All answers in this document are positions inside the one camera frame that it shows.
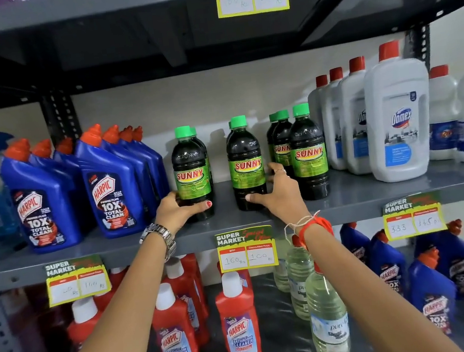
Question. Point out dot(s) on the person's left hand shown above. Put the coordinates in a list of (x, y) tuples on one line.
[(171, 216)]

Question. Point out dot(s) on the person's right hand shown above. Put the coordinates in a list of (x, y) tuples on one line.
[(286, 200)]

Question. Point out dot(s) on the person's right thumb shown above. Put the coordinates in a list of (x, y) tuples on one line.
[(259, 198)]

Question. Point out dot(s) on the person's left thumb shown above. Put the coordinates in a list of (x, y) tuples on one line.
[(196, 209)]

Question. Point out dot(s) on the dark green-capped liquid bottle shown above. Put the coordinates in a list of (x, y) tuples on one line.
[(245, 155), (190, 166)]

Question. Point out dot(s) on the person's right forearm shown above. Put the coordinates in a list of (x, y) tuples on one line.
[(366, 292)]

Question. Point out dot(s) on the person's left forearm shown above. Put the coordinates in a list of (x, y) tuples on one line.
[(115, 321)]

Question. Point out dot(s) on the silver metal wristwatch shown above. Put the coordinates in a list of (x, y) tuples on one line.
[(161, 234)]

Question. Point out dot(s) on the group of dark liquid bottles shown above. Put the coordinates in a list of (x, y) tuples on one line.
[(308, 151)]

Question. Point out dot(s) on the grey metal shelving rack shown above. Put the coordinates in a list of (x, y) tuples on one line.
[(139, 246)]

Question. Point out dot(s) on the clear liquid bottle red cap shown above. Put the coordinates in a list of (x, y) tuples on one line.
[(328, 318), (299, 275), (281, 276)]

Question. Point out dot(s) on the row of blue cleaner bottles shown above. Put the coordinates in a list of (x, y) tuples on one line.
[(109, 185)]

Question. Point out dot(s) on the white bottle light blue label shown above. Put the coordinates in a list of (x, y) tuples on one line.
[(315, 103), (398, 126), (355, 123), (334, 126)]

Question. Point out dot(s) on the group of red cleaner bottles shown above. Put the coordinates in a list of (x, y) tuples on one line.
[(240, 326)]

